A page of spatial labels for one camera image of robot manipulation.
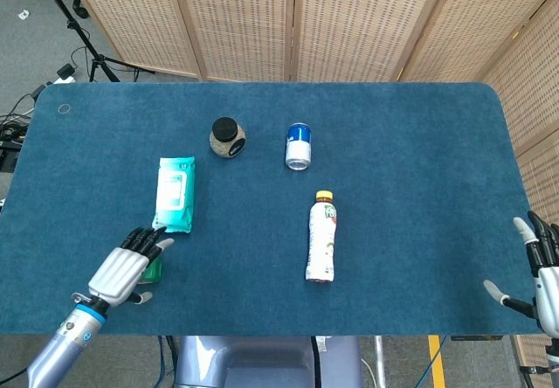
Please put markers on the white-labelled bottle yellow cap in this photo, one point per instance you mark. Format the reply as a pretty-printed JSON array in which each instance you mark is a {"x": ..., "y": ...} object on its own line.
[{"x": 321, "y": 239}]

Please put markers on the white paper scrap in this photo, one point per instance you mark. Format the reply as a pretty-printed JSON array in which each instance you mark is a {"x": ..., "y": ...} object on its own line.
[{"x": 23, "y": 13}]

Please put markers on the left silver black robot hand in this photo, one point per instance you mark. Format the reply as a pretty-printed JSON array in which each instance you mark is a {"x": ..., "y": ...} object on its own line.
[{"x": 118, "y": 274}]

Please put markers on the green wet wipes pack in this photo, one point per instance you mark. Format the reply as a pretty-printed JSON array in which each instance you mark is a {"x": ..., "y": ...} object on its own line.
[{"x": 172, "y": 191}]

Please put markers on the round glass jar black lid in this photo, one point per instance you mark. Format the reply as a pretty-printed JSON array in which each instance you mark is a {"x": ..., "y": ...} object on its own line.
[{"x": 227, "y": 141}]

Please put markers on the blue table mat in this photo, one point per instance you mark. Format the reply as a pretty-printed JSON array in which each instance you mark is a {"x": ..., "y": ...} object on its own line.
[{"x": 262, "y": 274}]

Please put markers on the black caster wheel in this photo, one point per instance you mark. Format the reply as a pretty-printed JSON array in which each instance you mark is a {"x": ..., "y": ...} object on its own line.
[{"x": 80, "y": 8}]

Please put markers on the metal table leg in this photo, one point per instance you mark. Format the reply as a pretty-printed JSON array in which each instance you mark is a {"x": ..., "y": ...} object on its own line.
[{"x": 379, "y": 362}]

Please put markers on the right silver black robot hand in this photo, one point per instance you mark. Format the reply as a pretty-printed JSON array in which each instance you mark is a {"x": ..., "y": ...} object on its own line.
[{"x": 550, "y": 292}]

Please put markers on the yellow green sponge pack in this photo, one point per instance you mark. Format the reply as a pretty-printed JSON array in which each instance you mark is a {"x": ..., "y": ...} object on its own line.
[{"x": 153, "y": 272}]

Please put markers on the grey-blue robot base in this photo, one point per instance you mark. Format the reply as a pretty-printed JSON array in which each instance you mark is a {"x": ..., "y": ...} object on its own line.
[{"x": 262, "y": 362}]

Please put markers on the blue and white drink can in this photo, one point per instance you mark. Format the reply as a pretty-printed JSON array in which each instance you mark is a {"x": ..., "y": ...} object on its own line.
[{"x": 298, "y": 143}]

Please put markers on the black power adapter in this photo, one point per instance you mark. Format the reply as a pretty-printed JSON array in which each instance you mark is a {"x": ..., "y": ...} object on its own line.
[{"x": 66, "y": 71}]

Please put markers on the black tripod stand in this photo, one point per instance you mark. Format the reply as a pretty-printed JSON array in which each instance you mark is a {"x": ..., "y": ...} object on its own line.
[{"x": 98, "y": 62}]

